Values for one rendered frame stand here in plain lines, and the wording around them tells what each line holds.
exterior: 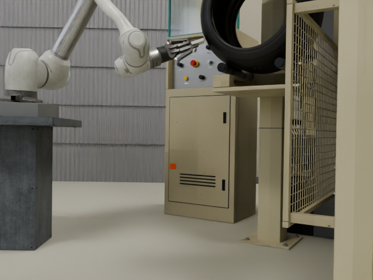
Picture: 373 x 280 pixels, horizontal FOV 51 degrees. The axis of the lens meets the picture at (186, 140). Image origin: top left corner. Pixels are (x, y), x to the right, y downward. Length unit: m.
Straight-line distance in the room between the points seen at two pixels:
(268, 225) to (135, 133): 2.78
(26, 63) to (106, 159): 2.76
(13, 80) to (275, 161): 1.41
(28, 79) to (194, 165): 1.22
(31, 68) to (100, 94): 2.67
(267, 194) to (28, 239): 1.24
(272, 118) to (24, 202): 1.34
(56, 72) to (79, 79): 2.59
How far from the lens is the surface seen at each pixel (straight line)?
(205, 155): 2.68
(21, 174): 2.09
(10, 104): 2.06
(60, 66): 2.27
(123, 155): 4.72
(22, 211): 2.12
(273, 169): 2.17
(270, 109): 2.18
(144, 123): 4.68
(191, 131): 2.73
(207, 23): 1.97
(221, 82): 1.89
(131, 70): 1.81
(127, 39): 1.66
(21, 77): 2.14
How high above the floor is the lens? 0.58
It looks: 1 degrees down
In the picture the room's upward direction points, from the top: 1 degrees clockwise
